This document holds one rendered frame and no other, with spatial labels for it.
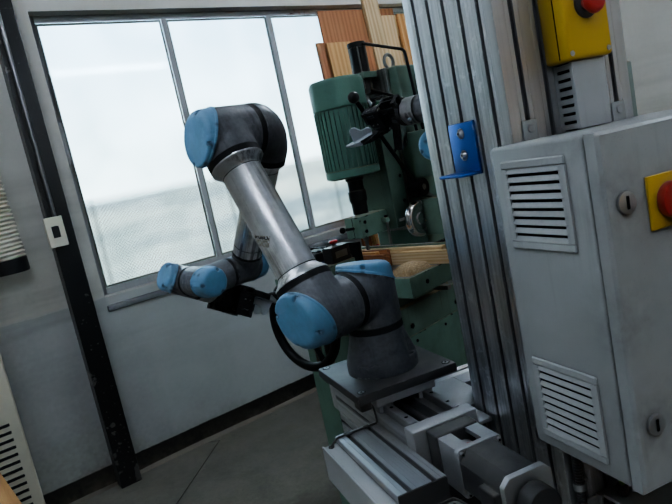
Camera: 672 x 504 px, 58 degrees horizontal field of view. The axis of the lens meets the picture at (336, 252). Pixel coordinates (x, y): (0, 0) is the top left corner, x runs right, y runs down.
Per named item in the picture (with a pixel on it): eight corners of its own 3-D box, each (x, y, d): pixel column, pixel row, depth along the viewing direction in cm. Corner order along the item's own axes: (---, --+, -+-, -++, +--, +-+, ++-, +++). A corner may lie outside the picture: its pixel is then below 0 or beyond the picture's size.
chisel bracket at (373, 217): (348, 244, 198) (343, 218, 196) (376, 234, 207) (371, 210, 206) (365, 243, 192) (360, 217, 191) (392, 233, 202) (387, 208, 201)
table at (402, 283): (256, 304, 205) (252, 287, 205) (319, 279, 226) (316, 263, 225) (393, 309, 162) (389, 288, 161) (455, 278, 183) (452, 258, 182)
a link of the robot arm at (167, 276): (167, 291, 146) (151, 290, 152) (205, 301, 153) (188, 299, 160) (175, 260, 148) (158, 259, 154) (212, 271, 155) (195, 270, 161)
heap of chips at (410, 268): (386, 277, 176) (385, 267, 176) (412, 265, 184) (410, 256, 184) (409, 276, 170) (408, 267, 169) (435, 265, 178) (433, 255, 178)
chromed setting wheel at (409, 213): (406, 241, 196) (399, 204, 194) (428, 232, 204) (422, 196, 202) (414, 241, 194) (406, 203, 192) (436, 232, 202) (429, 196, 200)
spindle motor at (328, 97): (316, 185, 196) (295, 88, 191) (352, 176, 208) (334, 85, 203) (355, 178, 183) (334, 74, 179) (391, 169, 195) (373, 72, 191)
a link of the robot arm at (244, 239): (278, 90, 137) (246, 262, 164) (239, 94, 130) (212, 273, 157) (311, 111, 131) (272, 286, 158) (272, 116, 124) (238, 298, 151)
